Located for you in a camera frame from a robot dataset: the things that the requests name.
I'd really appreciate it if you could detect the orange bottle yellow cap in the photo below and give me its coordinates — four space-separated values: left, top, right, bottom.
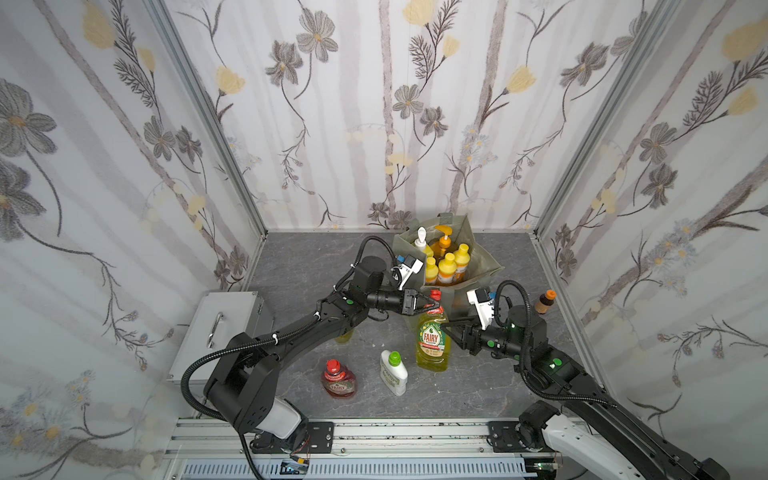
437 253 458 286
454 243 471 284
424 256 439 285

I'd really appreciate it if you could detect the green bottle red cap rear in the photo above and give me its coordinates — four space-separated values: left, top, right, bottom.
335 330 354 344

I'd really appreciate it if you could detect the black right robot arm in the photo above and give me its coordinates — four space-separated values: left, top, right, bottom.
441 280 730 479

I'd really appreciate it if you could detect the large orange pump soap bottle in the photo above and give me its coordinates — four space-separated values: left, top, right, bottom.
430 225 454 261

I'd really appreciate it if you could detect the green bottle red cap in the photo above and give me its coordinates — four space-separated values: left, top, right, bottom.
416 289 451 372
335 330 354 344

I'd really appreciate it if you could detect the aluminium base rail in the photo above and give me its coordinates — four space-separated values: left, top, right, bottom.
161 416 667 480

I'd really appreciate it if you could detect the green bottle red cap front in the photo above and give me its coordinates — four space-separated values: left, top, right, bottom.
416 289 451 372

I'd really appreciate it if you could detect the green fabric shopping bag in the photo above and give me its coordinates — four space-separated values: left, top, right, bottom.
393 213 503 317

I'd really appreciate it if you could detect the red soap bottle red cap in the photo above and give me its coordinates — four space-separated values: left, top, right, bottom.
322 359 357 398

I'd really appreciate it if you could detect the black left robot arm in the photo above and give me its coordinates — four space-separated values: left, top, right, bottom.
180 246 440 478

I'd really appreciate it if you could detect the white bottle green cap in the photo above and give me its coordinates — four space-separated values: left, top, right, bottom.
380 350 408 397

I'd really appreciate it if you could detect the grey metal box with handle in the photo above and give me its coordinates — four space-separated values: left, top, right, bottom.
168 291 274 388

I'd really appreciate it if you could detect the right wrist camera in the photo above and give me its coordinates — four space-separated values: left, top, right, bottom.
466 287 495 330

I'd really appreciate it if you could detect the large yellow pump soap bottle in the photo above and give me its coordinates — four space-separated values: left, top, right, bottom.
413 227 434 258

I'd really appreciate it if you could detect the small bottle orange cap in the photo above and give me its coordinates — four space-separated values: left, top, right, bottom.
534 290 557 315

